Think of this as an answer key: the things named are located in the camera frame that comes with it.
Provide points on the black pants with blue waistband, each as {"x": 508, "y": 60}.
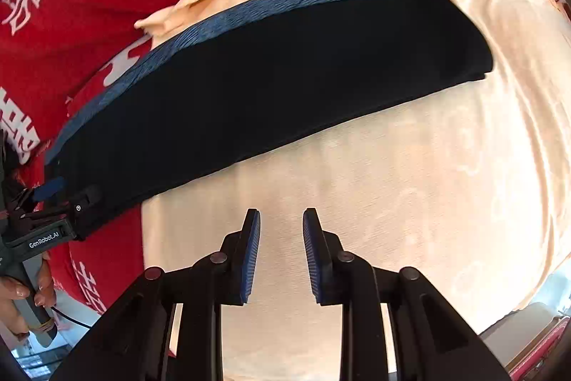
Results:
{"x": 250, "y": 95}

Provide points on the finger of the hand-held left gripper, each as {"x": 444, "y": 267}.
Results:
{"x": 85, "y": 211}
{"x": 50, "y": 190}

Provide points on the pink box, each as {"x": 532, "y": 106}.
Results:
{"x": 546, "y": 349}

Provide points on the peach blanket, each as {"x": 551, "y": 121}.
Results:
{"x": 401, "y": 207}

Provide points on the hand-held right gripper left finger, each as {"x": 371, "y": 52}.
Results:
{"x": 250, "y": 256}

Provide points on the red printed blanket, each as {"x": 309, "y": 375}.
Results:
{"x": 89, "y": 6}

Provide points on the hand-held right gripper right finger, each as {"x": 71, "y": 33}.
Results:
{"x": 313, "y": 256}

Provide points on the person's left hand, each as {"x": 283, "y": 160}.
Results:
{"x": 13, "y": 305}

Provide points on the grey box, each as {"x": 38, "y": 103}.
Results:
{"x": 522, "y": 327}

